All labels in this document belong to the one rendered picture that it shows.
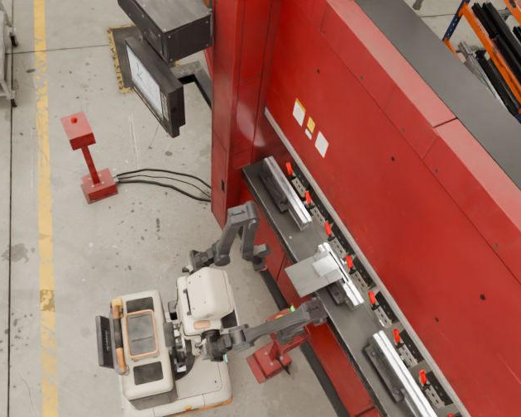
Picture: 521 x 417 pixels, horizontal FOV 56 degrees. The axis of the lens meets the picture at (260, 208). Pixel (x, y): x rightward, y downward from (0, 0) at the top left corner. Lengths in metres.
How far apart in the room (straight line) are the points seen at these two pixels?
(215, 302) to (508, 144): 1.29
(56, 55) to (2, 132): 0.98
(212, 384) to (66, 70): 3.18
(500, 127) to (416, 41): 0.42
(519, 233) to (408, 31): 0.81
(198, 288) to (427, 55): 1.32
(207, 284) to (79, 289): 1.74
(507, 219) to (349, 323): 1.42
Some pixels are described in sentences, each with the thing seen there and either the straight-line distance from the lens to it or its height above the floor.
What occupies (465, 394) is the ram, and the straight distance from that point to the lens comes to 2.22.
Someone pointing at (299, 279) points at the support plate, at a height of 1.00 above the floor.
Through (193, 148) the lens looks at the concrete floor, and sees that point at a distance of 4.28.
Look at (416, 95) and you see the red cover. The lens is 1.68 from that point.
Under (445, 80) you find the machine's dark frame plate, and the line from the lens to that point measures 1.78.
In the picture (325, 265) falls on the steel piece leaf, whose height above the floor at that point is 1.00.
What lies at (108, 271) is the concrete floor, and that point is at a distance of 3.78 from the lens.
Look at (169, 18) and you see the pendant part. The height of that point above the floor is 1.95.
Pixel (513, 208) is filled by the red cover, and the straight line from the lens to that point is 1.56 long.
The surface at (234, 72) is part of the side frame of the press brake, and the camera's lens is 2.42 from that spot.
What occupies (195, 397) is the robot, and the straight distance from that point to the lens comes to 3.18.
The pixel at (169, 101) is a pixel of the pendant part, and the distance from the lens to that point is 2.54.
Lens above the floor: 3.42
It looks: 60 degrees down
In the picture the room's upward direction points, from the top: 10 degrees clockwise
